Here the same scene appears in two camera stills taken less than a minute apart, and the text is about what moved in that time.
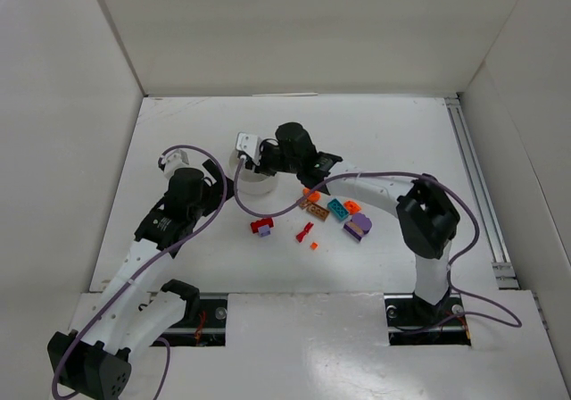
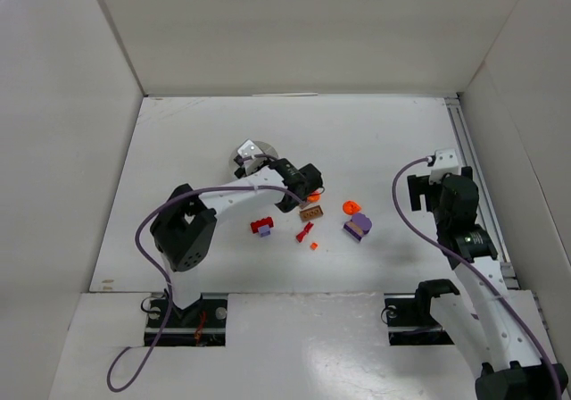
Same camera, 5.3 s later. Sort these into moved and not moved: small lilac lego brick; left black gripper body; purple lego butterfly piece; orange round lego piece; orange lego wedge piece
Moved: left black gripper body
Not moved: small lilac lego brick; orange round lego piece; purple lego butterfly piece; orange lego wedge piece
